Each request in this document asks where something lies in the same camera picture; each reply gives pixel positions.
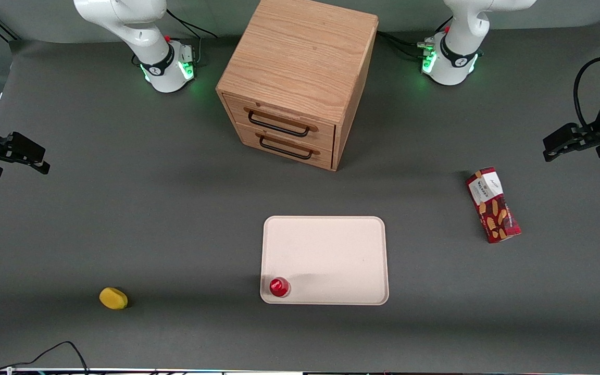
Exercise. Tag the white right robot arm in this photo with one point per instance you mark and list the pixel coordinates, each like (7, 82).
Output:
(144, 31)

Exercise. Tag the small red cup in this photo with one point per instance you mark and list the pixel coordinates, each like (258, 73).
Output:
(279, 287)

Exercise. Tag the oak wooden drawer cabinet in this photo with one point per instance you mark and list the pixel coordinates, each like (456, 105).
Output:
(300, 52)

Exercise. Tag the yellow mango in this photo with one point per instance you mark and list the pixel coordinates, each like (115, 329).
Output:
(113, 298)

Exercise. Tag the dark grey table mat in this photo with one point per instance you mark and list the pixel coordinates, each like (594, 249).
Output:
(175, 234)

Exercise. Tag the red cookie box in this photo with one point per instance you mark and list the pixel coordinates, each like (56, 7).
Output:
(492, 208)

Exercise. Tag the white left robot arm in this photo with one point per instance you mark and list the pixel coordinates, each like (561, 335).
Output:
(456, 57)

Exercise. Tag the beige rectangular tray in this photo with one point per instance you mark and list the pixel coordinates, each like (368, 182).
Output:
(331, 255)

